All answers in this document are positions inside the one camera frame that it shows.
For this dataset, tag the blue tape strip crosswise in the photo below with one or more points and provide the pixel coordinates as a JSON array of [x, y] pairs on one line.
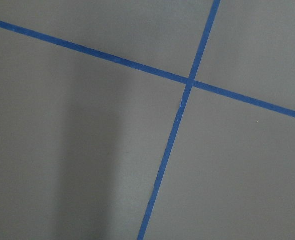
[[145, 68]]

